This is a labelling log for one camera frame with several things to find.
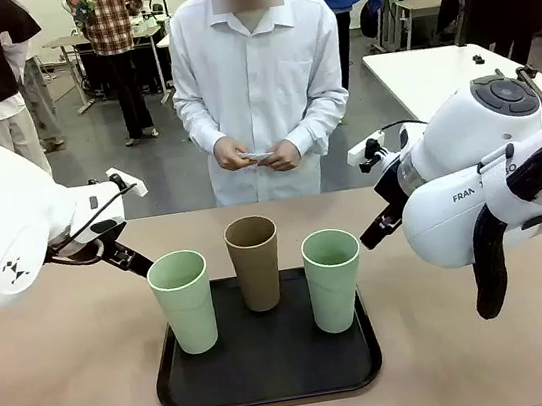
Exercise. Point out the light green tall cup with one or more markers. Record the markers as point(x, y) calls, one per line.
point(187, 305)
point(334, 285)

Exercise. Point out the grey background desk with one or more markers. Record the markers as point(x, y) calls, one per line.
point(69, 42)

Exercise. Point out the white side table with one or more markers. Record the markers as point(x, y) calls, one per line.
point(410, 82)

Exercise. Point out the person's left forearm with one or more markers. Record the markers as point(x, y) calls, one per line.
point(315, 123)

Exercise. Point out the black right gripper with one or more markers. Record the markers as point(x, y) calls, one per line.
point(390, 186)

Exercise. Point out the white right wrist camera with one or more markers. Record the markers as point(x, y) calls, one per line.
point(365, 149)

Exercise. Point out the person's right forearm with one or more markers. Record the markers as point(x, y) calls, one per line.
point(206, 134)

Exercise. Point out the person's left hand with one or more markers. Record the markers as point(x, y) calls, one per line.
point(285, 156)

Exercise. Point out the person in grey trousers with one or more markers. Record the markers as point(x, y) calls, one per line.
point(42, 104)

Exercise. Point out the person in plaid shirt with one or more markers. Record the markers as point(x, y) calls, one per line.
point(118, 32)

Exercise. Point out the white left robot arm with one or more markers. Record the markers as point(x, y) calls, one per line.
point(5, 215)

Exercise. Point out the small black table item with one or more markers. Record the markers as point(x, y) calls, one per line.
point(478, 58)

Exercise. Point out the person in white shirt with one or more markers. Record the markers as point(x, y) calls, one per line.
point(260, 88)

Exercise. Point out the black metal rod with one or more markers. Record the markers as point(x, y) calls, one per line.
point(535, 87)

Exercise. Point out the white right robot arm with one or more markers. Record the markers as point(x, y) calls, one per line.
point(468, 135)

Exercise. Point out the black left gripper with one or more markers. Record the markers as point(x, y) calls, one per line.
point(110, 235)

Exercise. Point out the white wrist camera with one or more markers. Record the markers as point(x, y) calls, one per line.
point(365, 149)
point(128, 185)

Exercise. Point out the black plastic tray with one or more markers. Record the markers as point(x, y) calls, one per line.
point(273, 364)

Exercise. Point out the brown tall cup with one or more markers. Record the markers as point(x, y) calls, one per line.
point(256, 270)

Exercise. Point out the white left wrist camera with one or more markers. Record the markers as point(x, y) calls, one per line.
point(128, 185)

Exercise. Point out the person's right hand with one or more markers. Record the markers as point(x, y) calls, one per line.
point(230, 155)

